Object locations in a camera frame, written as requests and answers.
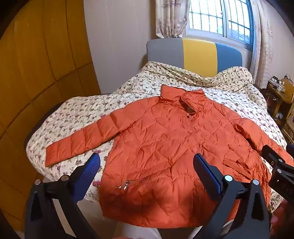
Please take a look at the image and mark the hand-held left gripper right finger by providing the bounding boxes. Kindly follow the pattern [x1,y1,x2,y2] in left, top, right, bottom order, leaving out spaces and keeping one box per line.
[193,153,271,239]

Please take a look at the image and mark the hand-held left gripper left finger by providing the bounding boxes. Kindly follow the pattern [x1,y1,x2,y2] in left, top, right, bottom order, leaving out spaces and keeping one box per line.
[24,152,101,239]

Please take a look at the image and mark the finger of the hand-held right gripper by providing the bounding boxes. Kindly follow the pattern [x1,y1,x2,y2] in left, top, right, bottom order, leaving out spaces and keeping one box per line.
[262,144,288,169]

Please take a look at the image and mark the orange quilted jacket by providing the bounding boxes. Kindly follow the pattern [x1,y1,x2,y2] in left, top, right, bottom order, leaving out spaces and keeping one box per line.
[45,85,294,228]

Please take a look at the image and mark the red patterned cloth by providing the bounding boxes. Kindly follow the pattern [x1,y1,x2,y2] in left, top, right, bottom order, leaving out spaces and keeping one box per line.
[270,199,294,239]

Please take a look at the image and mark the wooden nightstand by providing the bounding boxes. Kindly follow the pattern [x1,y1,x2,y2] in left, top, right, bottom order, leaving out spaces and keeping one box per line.
[266,78,294,141]

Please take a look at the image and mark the floral quilt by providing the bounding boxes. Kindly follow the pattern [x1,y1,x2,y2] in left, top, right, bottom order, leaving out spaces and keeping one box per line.
[26,61,287,213]

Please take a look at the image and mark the small black box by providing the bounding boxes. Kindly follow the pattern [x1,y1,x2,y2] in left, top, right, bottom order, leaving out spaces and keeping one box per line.
[267,79,282,90]

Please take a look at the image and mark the patterned beige curtain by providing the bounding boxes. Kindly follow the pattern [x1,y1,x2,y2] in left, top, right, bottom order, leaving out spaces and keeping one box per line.
[155,0,191,38]
[249,0,284,90]

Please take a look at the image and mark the yellow wooden wardrobe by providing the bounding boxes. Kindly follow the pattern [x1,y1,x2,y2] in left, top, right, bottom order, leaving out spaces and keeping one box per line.
[0,0,102,231]

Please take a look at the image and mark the grey yellow blue headboard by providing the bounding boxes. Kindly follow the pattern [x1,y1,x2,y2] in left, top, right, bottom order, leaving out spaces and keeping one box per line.
[146,37,243,74]

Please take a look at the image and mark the barred window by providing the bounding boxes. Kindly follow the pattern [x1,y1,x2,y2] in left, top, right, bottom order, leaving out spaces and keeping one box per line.
[188,0,255,50]

